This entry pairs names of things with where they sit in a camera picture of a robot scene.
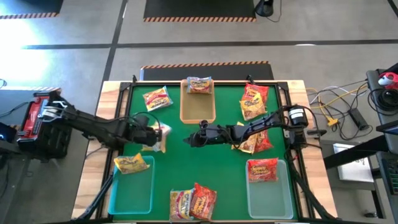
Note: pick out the small black floor object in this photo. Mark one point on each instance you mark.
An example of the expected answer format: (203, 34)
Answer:
(370, 214)

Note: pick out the black aluminium table frame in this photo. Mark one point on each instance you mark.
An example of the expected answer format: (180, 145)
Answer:
(125, 88)

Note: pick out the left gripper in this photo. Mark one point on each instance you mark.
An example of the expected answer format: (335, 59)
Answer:
(144, 136)

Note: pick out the red black tool crate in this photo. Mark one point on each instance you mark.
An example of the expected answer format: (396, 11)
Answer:
(29, 124)

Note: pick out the white box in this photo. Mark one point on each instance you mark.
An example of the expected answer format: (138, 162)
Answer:
(354, 168)

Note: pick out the yellow noodle packet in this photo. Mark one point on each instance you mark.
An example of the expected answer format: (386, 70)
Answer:
(157, 99)
(181, 205)

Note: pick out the black device with blue light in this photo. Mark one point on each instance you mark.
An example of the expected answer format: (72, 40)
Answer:
(6, 132)

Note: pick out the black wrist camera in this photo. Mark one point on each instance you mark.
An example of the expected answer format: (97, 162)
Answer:
(203, 125)
(141, 119)

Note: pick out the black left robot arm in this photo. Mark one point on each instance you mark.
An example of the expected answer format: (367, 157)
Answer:
(93, 124)

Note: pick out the black power strip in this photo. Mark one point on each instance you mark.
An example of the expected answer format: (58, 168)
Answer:
(358, 119)

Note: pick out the yellow Maruchan ramen pack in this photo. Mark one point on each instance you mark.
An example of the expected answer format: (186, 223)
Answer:
(160, 147)
(130, 164)
(252, 109)
(248, 146)

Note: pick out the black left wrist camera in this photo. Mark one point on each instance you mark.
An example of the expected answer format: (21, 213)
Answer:
(141, 119)

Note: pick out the teal plastic tray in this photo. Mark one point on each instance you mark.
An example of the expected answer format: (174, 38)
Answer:
(133, 196)

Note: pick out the red white headset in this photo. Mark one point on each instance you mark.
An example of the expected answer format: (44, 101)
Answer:
(387, 79)

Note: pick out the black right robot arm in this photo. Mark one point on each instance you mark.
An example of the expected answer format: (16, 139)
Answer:
(264, 121)

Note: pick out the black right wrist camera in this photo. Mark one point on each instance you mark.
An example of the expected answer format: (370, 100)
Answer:
(203, 125)

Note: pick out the dark keyboard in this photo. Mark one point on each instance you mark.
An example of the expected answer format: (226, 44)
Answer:
(392, 174)

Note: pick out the black round stand base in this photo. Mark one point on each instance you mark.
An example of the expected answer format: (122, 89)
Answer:
(264, 7)

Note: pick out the green table mat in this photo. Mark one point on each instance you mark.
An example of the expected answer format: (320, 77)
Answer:
(202, 168)

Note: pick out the black diagonal beam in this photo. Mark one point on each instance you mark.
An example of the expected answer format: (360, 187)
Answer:
(351, 152)

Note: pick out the blue Maruchan ramen pack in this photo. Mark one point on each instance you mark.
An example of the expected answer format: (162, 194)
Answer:
(165, 129)
(199, 85)

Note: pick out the clear plastic tray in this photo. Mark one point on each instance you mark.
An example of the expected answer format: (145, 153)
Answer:
(270, 199)

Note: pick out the orange plastic tray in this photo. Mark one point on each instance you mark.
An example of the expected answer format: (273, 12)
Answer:
(197, 109)

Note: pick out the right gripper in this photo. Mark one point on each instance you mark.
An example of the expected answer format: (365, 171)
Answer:
(214, 137)

